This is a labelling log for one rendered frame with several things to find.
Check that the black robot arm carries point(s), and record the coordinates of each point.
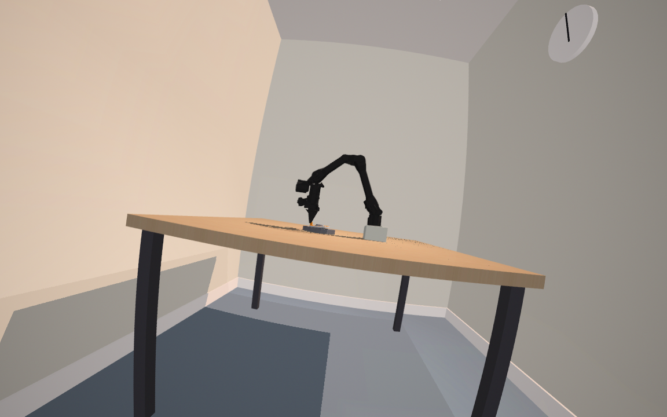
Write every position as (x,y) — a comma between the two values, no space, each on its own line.
(317,176)

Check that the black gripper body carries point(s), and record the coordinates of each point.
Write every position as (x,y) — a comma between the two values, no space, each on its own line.
(313,202)

